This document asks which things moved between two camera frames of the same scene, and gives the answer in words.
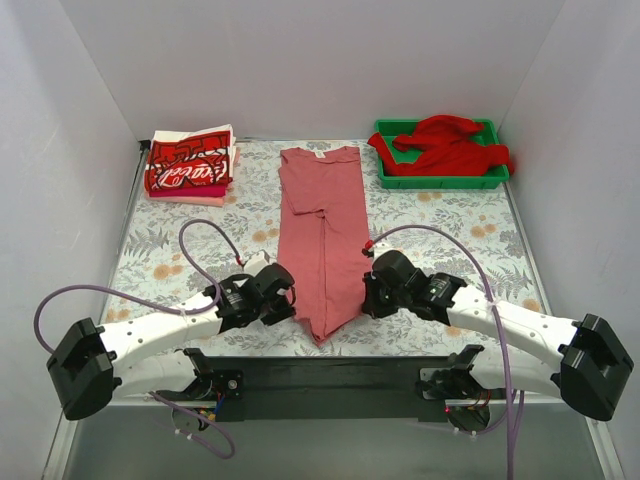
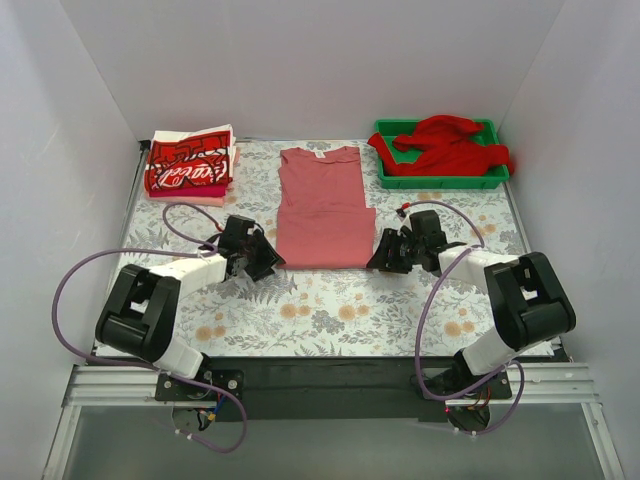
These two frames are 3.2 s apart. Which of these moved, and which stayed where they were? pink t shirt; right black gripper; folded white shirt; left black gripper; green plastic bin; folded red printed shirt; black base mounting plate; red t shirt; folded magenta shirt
Moved: left black gripper; right black gripper; pink t shirt
Stayed: red t shirt; green plastic bin; folded white shirt; folded red printed shirt; black base mounting plate; folded magenta shirt
